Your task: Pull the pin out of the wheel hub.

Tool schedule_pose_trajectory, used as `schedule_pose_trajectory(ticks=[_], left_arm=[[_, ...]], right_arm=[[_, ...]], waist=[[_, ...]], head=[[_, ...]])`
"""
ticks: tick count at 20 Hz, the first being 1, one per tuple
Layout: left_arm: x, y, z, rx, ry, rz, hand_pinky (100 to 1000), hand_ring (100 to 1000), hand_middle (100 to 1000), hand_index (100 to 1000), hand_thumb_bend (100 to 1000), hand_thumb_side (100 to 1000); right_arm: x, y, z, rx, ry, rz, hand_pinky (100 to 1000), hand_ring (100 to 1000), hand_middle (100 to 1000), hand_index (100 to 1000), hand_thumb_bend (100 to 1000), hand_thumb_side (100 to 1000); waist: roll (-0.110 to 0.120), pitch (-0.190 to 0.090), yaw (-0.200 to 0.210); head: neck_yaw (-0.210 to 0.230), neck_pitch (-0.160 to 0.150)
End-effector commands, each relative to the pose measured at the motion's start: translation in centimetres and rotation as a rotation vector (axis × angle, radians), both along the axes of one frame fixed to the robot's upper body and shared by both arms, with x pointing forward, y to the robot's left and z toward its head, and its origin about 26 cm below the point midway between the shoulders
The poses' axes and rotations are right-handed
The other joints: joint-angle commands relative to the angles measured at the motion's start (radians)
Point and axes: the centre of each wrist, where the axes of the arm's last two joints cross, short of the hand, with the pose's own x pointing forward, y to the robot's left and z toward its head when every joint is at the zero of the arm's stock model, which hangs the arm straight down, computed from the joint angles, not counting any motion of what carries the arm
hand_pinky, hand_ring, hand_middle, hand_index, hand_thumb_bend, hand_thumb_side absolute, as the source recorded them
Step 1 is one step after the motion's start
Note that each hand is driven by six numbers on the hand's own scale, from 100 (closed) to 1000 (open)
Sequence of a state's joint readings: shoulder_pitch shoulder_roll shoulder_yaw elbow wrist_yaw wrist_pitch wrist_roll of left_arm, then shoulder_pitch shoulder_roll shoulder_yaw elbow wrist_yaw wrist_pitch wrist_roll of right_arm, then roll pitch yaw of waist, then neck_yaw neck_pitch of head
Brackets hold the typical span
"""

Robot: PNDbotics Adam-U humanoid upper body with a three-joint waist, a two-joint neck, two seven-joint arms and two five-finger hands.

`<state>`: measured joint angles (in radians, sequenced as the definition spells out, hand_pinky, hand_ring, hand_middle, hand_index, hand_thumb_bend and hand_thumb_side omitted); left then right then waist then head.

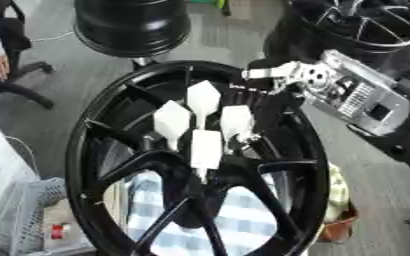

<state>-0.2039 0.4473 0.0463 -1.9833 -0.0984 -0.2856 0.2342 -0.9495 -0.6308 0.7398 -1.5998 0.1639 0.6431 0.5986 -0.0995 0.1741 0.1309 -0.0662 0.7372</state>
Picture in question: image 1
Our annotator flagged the brown basket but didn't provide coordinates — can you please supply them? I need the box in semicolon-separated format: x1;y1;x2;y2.
317;199;361;244

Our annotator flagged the grey mesh basket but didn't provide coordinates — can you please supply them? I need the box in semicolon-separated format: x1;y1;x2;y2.
0;177;72;256

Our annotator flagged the black office chair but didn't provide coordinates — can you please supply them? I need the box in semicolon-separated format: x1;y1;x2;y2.
0;0;57;115

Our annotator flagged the black wheel with silver-edged spokes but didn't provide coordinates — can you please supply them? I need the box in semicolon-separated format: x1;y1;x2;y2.
262;0;410;68

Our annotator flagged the green and white cloth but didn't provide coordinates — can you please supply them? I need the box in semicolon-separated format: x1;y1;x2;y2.
322;162;352;224

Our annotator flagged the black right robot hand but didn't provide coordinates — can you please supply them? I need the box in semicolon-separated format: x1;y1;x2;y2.
229;59;310;148

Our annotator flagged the small red and white object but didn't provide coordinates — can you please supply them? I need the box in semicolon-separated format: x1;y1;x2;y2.
49;222;74;241

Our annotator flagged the black wheel barrel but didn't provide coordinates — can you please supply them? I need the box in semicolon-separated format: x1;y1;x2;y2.
72;0;193;59

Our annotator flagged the black spoked wheel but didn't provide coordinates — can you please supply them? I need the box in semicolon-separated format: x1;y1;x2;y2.
63;60;331;256

